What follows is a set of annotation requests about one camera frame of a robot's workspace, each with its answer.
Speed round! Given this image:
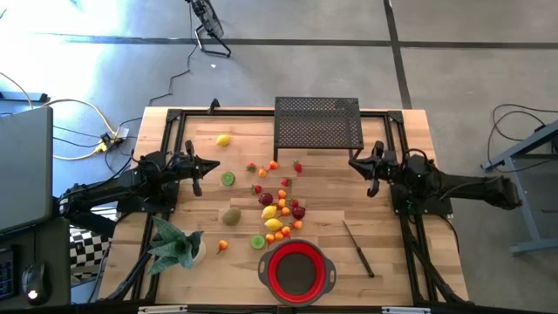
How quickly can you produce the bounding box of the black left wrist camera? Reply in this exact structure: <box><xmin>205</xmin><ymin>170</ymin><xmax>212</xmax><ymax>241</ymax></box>
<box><xmin>172</xmin><ymin>151</ymin><xmax>193</xmax><ymax>172</ymax></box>

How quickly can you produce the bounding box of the white power strip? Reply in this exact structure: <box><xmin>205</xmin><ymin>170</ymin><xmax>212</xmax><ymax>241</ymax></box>
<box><xmin>98</xmin><ymin>126</ymin><xmax>131</xmax><ymax>154</ymax></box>

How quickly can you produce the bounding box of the green-yellow mango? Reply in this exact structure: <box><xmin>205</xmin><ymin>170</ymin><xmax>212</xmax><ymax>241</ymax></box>
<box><xmin>221</xmin><ymin>207</ymin><xmax>242</xmax><ymax>227</ymax></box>

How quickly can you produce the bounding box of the black floor fan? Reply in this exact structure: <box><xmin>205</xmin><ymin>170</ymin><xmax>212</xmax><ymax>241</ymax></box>
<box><xmin>185</xmin><ymin>0</ymin><xmax>233</xmax><ymax>58</ymax></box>

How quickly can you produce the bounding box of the grey monitor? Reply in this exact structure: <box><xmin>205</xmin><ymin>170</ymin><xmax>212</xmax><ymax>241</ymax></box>
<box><xmin>0</xmin><ymin>106</ymin><xmax>54</xmax><ymax>235</ymax></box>

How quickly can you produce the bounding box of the black white checkerboard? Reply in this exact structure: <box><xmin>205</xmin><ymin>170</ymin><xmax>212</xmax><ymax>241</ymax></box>
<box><xmin>69</xmin><ymin>225</ymin><xmax>113</xmax><ymax>280</ymax></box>

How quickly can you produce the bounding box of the dark desk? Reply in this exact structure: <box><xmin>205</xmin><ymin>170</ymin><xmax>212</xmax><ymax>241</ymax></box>
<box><xmin>0</xmin><ymin>215</ymin><xmax>73</xmax><ymax>309</ymax></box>

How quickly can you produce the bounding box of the red collapsible colander bowl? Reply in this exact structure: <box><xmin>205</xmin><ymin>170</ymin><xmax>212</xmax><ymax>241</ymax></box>
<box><xmin>257</xmin><ymin>238</ymin><xmax>337</xmax><ymax>305</ymax></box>

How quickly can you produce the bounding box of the yellow floor cable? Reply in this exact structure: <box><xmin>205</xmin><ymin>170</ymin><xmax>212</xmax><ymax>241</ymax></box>
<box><xmin>42</xmin><ymin>98</ymin><xmax>118</xmax><ymax>161</ymax></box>

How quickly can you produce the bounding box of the black aluminium table frame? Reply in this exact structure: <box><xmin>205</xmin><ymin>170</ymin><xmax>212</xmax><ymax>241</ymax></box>
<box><xmin>98</xmin><ymin>107</ymin><xmax>470</xmax><ymax>306</ymax></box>

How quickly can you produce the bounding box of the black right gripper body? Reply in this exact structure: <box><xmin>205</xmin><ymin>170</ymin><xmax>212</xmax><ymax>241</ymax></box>
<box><xmin>367</xmin><ymin>140</ymin><xmax>398</xmax><ymax>198</ymax></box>

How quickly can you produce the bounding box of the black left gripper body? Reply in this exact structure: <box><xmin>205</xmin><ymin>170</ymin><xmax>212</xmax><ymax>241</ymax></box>
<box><xmin>173</xmin><ymin>139</ymin><xmax>204</xmax><ymax>198</ymax></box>

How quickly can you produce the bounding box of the blue-grey table frame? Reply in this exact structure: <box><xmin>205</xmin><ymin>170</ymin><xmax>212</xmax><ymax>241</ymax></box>
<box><xmin>480</xmin><ymin>119</ymin><xmax>558</xmax><ymax>256</ymax></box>

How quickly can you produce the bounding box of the black fan cable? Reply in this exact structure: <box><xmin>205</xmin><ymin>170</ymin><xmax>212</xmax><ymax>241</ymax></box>
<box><xmin>147</xmin><ymin>41</ymin><xmax>198</xmax><ymax>107</ymax></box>

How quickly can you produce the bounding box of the white label strip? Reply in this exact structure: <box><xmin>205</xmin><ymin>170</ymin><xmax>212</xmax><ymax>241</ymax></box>
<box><xmin>138</xmin><ymin>304</ymin><xmax>188</xmax><ymax>314</ymax></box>
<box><xmin>382</xmin><ymin>306</ymin><xmax>432</xmax><ymax>314</ymax></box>

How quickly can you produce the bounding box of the black floor cable loop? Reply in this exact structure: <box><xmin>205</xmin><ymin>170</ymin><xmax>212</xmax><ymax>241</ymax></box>
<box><xmin>486</xmin><ymin>103</ymin><xmax>558</xmax><ymax>175</ymax></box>

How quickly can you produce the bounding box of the black kitchen knife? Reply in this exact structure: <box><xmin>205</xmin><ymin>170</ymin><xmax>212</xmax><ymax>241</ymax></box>
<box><xmin>342</xmin><ymin>220</ymin><xmax>376</xmax><ymax>279</ymax></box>

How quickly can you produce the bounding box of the green plant in white pot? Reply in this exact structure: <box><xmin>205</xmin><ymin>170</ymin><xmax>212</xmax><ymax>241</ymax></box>
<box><xmin>146</xmin><ymin>215</ymin><xmax>208</xmax><ymax>276</ymax></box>

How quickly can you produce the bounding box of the black perforated metal shelf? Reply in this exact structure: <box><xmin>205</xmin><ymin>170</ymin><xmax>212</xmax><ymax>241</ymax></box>
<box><xmin>273</xmin><ymin>96</ymin><xmax>364</xmax><ymax>163</ymax></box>

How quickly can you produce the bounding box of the black keyboard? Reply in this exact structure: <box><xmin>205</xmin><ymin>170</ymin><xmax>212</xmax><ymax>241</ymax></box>
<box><xmin>0</xmin><ymin>247</ymin><xmax>19</xmax><ymax>302</ymax></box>

